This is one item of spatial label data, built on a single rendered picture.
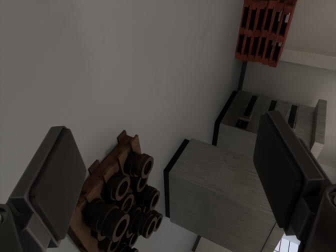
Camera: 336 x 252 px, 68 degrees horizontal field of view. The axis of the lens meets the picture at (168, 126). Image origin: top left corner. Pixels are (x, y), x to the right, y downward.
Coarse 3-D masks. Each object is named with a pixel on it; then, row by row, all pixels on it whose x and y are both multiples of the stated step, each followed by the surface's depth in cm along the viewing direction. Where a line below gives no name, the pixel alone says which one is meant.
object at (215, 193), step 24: (192, 144) 397; (168, 168) 365; (192, 168) 359; (216, 168) 358; (240, 168) 358; (168, 192) 392; (192, 192) 354; (216, 192) 328; (240, 192) 327; (264, 192) 326; (168, 216) 440; (192, 216) 394; (216, 216) 362; (240, 216) 334; (264, 216) 311; (216, 240) 403; (240, 240) 369; (264, 240) 341
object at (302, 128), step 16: (240, 96) 666; (256, 96) 659; (224, 112) 620; (240, 112) 612; (256, 112) 611; (288, 112) 604; (304, 112) 608; (320, 112) 566; (224, 128) 585; (240, 128) 566; (256, 128) 565; (304, 128) 562; (320, 128) 524; (224, 144) 614; (240, 144) 590; (320, 144) 491
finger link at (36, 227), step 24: (48, 144) 10; (72, 144) 11; (48, 168) 9; (72, 168) 11; (24, 192) 8; (48, 192) 9; (72, 192) 11; (24, 216) 8; (48, 216) 9; (24, 240) 8; (48, 240) 9
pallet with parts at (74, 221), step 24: (120, 144) 224; (96, 168) 205; (120, 168) 215; (144, 168) 225; (96, 192) 191; (120, 192) 209; (144, 192) 245; (72, 216) 172; (96, 216) 176; (120, 216) 175; (144, 216) 226; (72, 240) 208; (96, 240) 212; (120, 240) 241
